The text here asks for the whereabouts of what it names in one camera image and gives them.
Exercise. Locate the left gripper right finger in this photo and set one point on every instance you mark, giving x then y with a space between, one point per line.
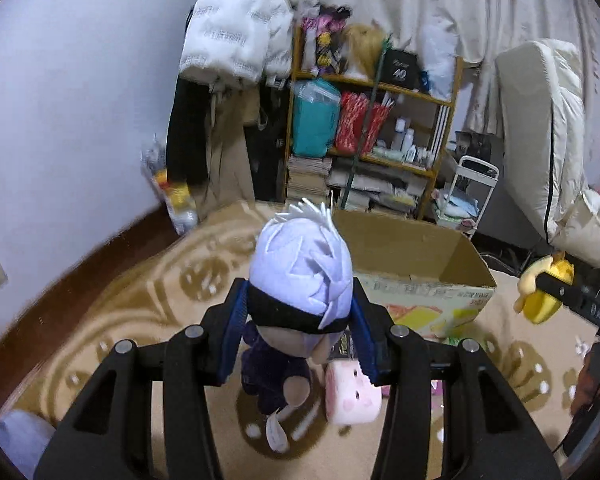
487 432

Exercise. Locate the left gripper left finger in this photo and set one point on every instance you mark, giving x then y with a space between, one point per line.
106 432

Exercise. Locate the white-haired blindfolded plush doll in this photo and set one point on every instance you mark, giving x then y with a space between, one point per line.
299 296

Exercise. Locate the pink cube plush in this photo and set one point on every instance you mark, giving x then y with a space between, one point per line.
350 398

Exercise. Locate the open cardboard box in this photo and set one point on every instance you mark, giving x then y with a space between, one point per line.
430 279

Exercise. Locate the white rolling cart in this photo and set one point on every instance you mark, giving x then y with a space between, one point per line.
461 202

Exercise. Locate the cream folded mattress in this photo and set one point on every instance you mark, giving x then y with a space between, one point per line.
543 121

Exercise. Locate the plastic bag of toys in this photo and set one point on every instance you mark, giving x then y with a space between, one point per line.
180 205

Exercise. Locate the beige hanging coat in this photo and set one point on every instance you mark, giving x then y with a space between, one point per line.
229 173

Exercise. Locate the stack of books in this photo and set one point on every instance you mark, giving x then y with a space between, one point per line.
307 178

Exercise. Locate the red patterned gift bag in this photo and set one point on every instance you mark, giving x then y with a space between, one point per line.
352 111

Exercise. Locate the black box with 40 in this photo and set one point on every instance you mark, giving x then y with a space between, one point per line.
400 68

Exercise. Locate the white curtain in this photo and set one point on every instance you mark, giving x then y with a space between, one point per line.
484 30

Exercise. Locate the green pole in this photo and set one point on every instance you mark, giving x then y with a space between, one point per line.
385 46

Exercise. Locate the teal bag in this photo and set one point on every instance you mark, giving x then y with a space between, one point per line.
315 117

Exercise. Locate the blonde wig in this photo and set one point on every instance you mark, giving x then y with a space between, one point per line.
364 45

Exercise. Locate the colourful anime bag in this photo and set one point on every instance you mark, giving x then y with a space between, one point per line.
324 39

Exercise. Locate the white puffer jacket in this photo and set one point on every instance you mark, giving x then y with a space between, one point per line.
238 43

